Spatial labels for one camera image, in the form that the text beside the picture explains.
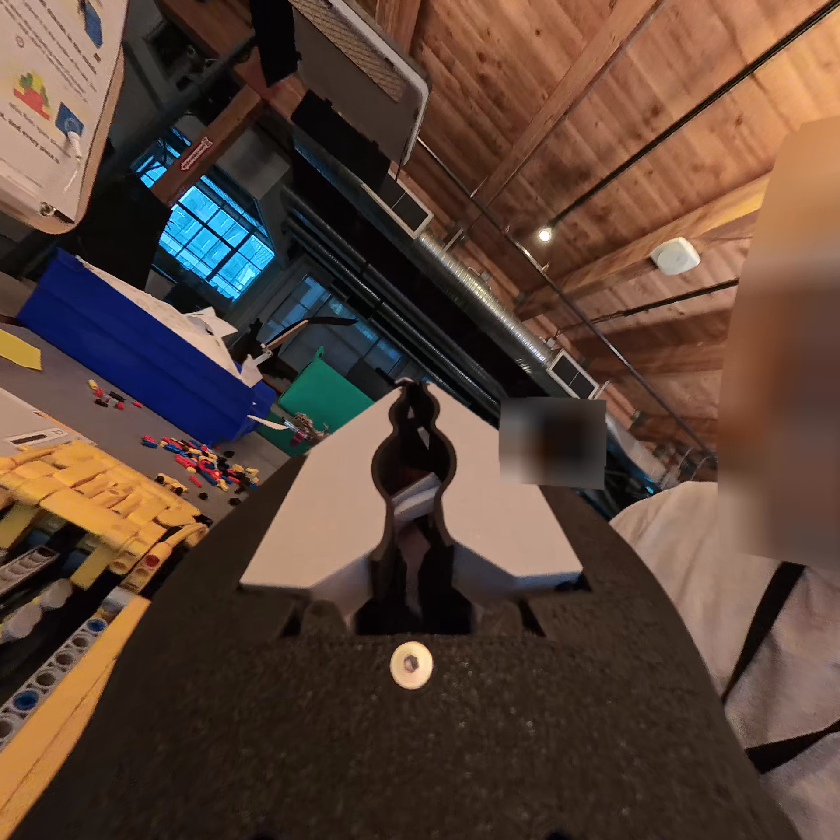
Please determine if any black monitor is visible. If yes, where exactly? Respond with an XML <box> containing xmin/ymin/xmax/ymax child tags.
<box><xmin>66</xmin><ymin>172</ymin><xmax>173</xmax><ymax>293</ymax></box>

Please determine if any pile of small coloured pins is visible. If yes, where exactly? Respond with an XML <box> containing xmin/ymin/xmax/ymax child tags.
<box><xmin>88</xmin><ymin>379</ymin><xmax>262</xmax><ymax>506</ymax></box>

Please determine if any wooden pillar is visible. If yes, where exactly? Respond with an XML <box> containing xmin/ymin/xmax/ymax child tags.
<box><xmin>167</xmin><ymin>85</ymin><xmax>263</xmax><ymax>204</ymax></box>

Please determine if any grey ceiling unit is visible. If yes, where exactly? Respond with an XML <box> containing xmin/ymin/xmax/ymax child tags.
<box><xmin>289</xmin><ymin>0</ymin><xmax>431</xmax><ymax>165</ymax></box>

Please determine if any wide paned window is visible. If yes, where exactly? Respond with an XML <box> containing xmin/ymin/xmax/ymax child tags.
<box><xmin>276</xmin><ymin>272</ymin><xmax>421</xmax><ymax>395</ymax></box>

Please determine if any yellow brick toy car model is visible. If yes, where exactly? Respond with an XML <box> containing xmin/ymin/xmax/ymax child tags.
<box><xmin>0</xmin><ymin>440</ymin><xmax>214</xmax><ymax>821</ymax></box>

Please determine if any black lanyard strap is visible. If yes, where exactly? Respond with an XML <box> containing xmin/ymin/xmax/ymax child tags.
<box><xmin>721</xmin><ymin>561</ymin><xmax>840</xmax><ymax>775</ymax></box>

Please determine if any large paned window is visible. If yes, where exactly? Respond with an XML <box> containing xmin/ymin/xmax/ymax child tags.
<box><xmin>134</xmin><ymin>128</ymin><xmax>277</xmax><ymax>301</ymax></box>

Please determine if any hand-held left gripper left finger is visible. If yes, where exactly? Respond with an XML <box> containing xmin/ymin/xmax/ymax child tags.
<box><xmin>239</xmin><ymin>386</ymin><xmax>411</xmax><ymax>634</ymax></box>

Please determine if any white air vent grille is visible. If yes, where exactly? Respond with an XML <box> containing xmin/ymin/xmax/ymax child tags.
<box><xmin>364</xmin><ymin>172</ymin><xmax>434</xmax><ymax>238</ymax></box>
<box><xmin>548</xmin><ymin>348</ymin><xmax>599</xmax><ymax>400</ymax></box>

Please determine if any person's white shirt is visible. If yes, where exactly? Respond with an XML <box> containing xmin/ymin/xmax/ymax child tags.
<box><xmin>610</xmin><ymin>482</ymin><xmax>840</xmax><ymax>840</ymax></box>

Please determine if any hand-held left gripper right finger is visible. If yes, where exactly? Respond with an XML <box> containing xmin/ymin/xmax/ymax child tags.
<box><xmin>423</xmin><ymin>382</ymin><xmax>584</xmax><ymax>632</ymax></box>

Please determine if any silver ventilation duct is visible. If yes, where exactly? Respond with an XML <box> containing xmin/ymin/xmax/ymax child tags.
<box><xmin>410</xmin><ymin>233</ymin><xmax>647</xmax><ymax>460</ymax></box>

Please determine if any blue plastic bin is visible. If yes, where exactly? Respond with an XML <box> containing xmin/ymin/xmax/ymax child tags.
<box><xmin>16</xmin><ymin>248</ymin><xmax>277</xmax><ymax>447</ymax></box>

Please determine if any white ceiling sensor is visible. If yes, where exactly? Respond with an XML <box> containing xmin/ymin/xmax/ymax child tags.
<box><xmin>650</xmin><ymin>238</ymin><xmax>702</xmax><ymax>275</ymax></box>

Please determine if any green plastic bin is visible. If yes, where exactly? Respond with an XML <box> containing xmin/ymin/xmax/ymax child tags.
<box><xmin>256</xmin><ymin>348</ymin><xmax>375</xmax><ymax>454</ymax></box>

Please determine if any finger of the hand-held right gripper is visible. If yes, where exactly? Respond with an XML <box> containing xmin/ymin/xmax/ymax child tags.
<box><xmin>392</xmin><ymin>476</ymin><xmax>439</xmax><ymax>522</ymax></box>

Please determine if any wooden board with printed sheet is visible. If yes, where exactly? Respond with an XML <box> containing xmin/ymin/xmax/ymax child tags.
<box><xmin>0</xmin><ymin>0</ymin><xmax>126</xmax><ymax>235</ymax></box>

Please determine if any building instruction booklet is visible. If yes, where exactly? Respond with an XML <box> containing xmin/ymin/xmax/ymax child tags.
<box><xmin>0</xmin><ymin>387</ymin><xmax>89</xmax><ymax>454</ymax></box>

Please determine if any yellow paper scrap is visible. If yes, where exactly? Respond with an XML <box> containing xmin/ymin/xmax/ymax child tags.
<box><xmin>0</xmin><ymin>328</ymin><xmax>42</xmax><ymax>370</ymax></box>

